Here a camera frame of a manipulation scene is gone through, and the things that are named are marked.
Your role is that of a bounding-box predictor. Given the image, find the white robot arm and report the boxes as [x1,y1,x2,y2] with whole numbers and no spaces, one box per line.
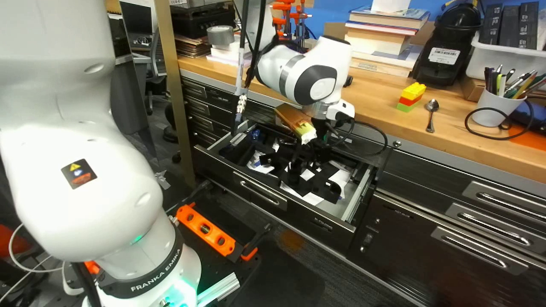
[0,0,202,307]

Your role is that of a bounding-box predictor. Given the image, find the open grey tool drawer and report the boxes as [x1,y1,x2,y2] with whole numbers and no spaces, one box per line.
[195,122,390,252]

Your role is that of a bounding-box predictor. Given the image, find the orange spirit level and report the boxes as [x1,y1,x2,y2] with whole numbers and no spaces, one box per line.
[177,204,258,262]

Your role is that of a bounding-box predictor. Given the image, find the orange hex key set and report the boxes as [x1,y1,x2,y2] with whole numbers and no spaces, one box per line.
[272,0,311,40]

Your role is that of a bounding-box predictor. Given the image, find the stacked toy blocks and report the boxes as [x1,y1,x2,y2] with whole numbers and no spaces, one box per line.
[397,81,427,112]

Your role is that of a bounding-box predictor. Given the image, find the stack of books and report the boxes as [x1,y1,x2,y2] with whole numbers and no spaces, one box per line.
[346,8,429,76]

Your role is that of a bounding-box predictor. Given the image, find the metal spoon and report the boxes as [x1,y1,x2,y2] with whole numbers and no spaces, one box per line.
[426,98,439,132]

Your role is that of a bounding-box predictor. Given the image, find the black label printer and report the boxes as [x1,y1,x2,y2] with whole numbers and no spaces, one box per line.
[412,3,482,86]

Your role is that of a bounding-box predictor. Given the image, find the white storage bin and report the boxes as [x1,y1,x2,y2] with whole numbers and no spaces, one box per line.
[467,0,546,78]

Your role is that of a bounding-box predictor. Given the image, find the white pen cup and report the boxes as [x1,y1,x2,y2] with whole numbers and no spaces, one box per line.
[472,66,540,127]

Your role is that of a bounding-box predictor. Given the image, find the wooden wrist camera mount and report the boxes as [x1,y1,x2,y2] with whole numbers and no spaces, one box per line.
[276,103,318,144]

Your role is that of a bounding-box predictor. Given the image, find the grey duct tape roll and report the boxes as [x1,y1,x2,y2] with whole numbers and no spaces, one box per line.
[207,25,235,45]

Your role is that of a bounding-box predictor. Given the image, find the wooden post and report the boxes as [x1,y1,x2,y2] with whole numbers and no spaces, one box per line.
[154,0,197,187]

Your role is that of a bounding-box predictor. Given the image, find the black cable loop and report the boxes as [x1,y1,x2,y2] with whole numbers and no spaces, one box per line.
[463,96,537,141]

